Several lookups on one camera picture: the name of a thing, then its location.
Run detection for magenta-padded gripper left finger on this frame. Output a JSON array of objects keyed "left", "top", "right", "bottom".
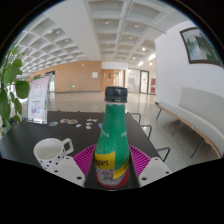
[{"left": 52, "top": 143, "right": 98, "bottom": 190}]

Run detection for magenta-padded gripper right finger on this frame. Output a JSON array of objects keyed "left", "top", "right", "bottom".
[{"left": 128, "top": 144, "right": 174, "bottom": 191}]

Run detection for green plastic drink bottle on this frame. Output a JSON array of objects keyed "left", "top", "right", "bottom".
[{"left": 94, "top": 86, "right": 131, "bottom": 186}]

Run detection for white polka dot cup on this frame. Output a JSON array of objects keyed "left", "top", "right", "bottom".
[{"left": 33, "top": 137, "right": 75, "bottom": 172}]

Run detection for flat round red coaster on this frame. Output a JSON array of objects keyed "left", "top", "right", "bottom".
[{"left": 94, "top": 169, "right": 130, "bottom": 190}]

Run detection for black metal chairs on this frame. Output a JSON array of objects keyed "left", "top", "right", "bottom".
[{"left": 128, "top": 112, "right": 172, "bottom": 163}]

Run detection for long white bench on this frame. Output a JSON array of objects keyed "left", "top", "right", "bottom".
[{"left": 154, "top": 87, "right": 224, "bottom": 159}]

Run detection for clear acrylic sign stand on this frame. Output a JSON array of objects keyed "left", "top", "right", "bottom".
[{"left": 27, "top": 75, "right": 51, "bottom": 125}]

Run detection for green leafy potted plant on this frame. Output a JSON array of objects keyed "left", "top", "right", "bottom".
[{"left": 0, "top": 44, "right": 30, "bottom": 134}]

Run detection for recessed ceiling lights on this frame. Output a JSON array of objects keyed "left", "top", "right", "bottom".
[{"left": 46, "top": 19, "right": 158, "bottom": 68}]

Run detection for dark framed landscape painting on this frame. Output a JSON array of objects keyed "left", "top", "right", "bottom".
[{"left": 179, "top": 26, "right": 224, "bottom": 68}]

